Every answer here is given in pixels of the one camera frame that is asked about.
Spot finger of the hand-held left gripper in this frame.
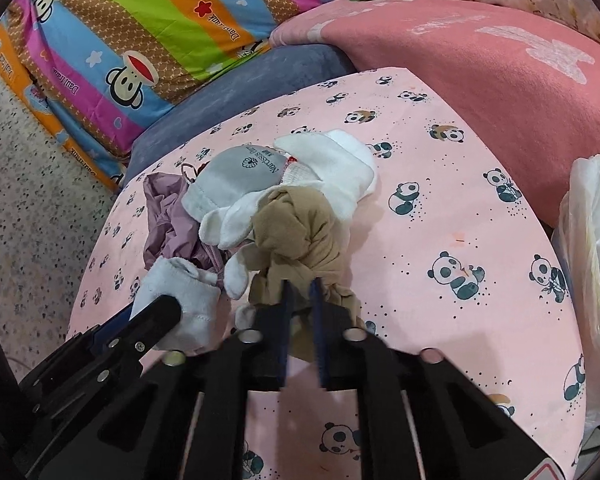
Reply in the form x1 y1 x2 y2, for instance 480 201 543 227
111 294 183 361
89 309 133 348

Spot beige stockings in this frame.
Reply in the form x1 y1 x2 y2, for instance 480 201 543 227
247 185 367 362

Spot pink blanket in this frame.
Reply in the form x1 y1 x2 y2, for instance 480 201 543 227
270 0 600 228

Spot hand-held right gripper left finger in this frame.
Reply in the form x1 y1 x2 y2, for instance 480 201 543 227
27 279 296 480

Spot pink panda print sheet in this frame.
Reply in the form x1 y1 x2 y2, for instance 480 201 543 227
65 67 588 480

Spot purple cloth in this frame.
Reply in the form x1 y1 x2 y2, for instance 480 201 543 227
142 172 229 287

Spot grey white baby hat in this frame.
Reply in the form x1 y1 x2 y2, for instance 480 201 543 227
182 144 291 223

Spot pale grey fleece sock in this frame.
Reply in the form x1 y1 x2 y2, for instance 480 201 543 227
132 257 224 353

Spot blue cushion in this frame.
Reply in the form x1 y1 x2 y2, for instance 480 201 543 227
122 45 356 187

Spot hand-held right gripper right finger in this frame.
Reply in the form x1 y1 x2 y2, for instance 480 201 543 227
310 277 567 480

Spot white red patterned cloth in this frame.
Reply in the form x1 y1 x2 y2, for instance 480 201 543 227
279 157 327 196

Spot colourful monkey print quilt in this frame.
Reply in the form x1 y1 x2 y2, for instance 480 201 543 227
0 0 352 192

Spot large white fleece sock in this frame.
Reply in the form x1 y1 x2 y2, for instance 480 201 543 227
274 129 379 222

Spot small white sock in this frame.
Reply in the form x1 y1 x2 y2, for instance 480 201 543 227
224 251 255 299
199 192 262 251

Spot white plastic bag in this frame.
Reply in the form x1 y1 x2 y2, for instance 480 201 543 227
552 152 600 456

